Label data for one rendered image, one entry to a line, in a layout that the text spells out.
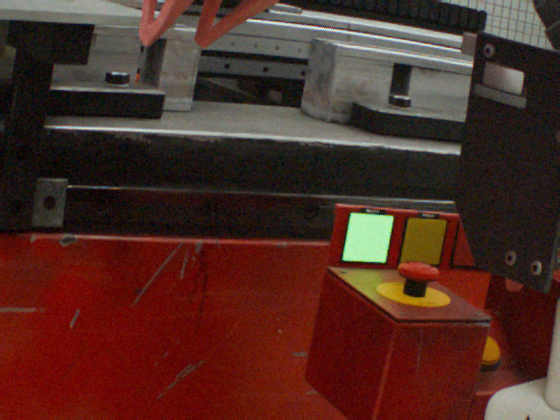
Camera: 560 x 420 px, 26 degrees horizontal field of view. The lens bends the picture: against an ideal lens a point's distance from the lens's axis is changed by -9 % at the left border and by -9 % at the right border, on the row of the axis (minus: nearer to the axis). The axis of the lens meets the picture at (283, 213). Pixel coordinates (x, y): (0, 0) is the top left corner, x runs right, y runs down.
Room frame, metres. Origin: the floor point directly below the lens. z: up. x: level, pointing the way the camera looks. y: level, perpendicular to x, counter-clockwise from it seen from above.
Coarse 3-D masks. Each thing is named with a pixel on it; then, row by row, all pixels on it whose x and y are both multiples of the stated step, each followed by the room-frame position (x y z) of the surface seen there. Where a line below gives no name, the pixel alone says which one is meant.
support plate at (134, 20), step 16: (0, 0) 1.09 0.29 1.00; (16, 0) 1.11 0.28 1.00; (32, 0) 1.13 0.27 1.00; (48, 0) 1.16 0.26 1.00; (80, 0) 1.21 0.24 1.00; (96, 0) 1.23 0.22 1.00; (0, 16) 0.99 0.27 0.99; (16, 16) 1.00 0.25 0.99; (32, 16) 1.01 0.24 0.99; (48, 16) 1.02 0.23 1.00; (64, 16) 1.02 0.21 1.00; (80, 16) 1.03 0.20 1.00; (96, 16) 1.04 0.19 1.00; (112, 16) 1.05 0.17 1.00; (128, 16) 1.06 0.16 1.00
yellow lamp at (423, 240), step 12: (408, 228) 1.21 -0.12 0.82; (420, 228) 1.22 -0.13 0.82; (432, 228) 1.22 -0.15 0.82; (444, 228) 1.23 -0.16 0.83; (408, 240) 1.21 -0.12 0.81; (420, 240) 1.22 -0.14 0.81; (432, 240) 1.22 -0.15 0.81; (408, 252) 1.21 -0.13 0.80; (420, 252) 1.22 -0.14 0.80; (432, 252) 1.23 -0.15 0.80
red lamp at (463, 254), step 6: (462, 228) 1.24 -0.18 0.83; (462, 234) 1.24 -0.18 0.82; (462, 240) 1.24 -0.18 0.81; (456, 246) 1.24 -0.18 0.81; (462, 246) 1.24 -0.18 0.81; (468, 246) 1.24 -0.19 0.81; (456, 252) 1.24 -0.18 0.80; (462, 252) 1.24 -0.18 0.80; (468, 252) 1.24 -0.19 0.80; (456, 258) 1.24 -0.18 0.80; (462, 258) 1.24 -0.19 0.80; (468, 258) 1.24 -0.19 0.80; (456, 264) 1.24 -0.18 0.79; (462, 264) 1.24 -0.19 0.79; (468, 264) 1.24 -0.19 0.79
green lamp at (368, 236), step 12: (360, 216) 1.19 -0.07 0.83; (372, 216) 1.20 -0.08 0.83; (384, 216) 1.20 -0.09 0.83; (360, 228) 1.19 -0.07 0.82; (372, 228) 1.20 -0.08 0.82; (384, 228) 1.20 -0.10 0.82; (348, 240) 1.19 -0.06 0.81; (360, 240) 1.19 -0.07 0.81; (372, 240) 1.20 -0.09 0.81; (384, 240) 1.20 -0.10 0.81; (348, 252) 1.19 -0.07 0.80; (360, 252) 1.19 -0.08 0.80; (372, 252) 1.20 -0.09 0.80; (384, 252) 1.20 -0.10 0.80
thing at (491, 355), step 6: (492, 342) 1.17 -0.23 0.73; (486, 348) 1.16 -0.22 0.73; (492, 348) 1.17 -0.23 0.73; (498, 348) 1.17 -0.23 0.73; (486, 354) 1.16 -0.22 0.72; (492, 354) 1.16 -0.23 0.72; (498, 354) 1.16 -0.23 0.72; (486, 360) 1.15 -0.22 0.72; (492, 360) 1.15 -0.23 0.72; (486, 366) 1.15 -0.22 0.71; (492, 366) 1.16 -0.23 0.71
